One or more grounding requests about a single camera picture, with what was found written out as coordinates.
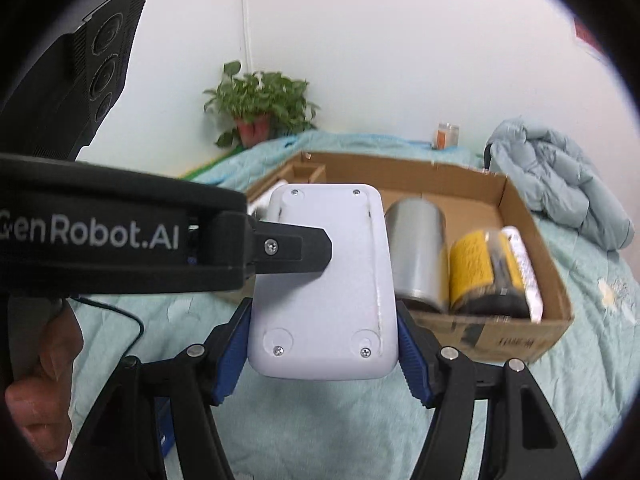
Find white plastic device box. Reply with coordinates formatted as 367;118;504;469
248;183;398;380

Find colourful board game box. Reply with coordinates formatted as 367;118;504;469
247;179;288;220

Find person's left hand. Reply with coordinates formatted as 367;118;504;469
4;304;84;464

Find blue stapler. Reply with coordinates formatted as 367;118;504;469
154;398;175;458

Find white slim bottle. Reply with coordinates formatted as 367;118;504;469
501;226;544;323

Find silver metal cylinder can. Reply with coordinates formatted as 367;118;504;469
385;197;449;313

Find potted green plant far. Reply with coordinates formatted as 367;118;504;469
203;61;319;148

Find yellow label jar black lid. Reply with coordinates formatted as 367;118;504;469
449;230;529;318

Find brown cardboard box tray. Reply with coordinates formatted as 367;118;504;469
217;151;574;363

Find small orange label jar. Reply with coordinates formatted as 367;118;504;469
434;122;460;150

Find black cable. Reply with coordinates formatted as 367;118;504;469
69;294;148;361

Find white wall cable conduit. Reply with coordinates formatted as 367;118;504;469
238;0;257;79

